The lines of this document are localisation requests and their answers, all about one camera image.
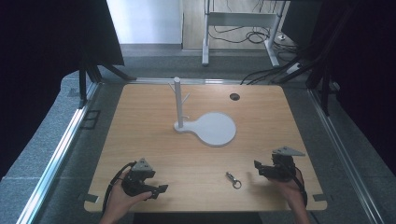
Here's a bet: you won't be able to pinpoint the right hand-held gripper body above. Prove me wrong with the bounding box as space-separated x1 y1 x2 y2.
268 146 306 183

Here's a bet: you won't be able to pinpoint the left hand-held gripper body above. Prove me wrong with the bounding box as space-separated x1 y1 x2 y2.
121 157 157 198

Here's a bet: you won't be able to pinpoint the metal keychain with ring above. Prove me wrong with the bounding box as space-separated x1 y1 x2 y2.
225 171 243 190

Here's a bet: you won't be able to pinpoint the white branched stand with tray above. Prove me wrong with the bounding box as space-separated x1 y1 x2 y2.
167 77 237 148

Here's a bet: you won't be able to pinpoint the person's right hand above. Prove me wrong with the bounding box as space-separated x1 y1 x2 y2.
268 169 307 210

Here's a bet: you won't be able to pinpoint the person's left hand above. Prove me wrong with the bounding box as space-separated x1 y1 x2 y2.
103 172 154 219

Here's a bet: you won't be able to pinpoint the black tape strip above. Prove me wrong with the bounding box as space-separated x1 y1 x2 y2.
312 192 329 203
78 192 101 203

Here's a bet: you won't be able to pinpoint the black tripod stand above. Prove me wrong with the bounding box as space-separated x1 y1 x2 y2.
78 59 137 109
305 59 332 117

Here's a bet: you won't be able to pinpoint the white power strip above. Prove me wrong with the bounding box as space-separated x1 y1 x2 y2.
285 63 304 76

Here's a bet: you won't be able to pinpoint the dark curtain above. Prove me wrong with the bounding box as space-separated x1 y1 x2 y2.
306 0 396 176
0 0 125 180

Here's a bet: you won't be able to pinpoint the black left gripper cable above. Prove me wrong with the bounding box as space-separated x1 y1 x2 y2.
102 161 138 215

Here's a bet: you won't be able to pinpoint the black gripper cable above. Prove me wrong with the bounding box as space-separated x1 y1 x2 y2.
102 161 138 215
289 166 309 208

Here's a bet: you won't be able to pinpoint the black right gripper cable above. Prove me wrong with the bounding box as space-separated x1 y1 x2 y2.
289 166 309 208

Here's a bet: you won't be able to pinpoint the aluminium rail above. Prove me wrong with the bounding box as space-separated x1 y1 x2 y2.
306 88 386 224
16 81 101 224

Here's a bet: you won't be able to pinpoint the black cables by table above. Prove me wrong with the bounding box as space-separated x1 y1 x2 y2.
239 52 316 86

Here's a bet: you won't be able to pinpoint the black floor cables bundle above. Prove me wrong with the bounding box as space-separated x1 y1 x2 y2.
207 23 301 54

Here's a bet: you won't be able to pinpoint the white metal desk frame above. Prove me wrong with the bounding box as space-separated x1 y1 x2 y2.
201 0 289 68

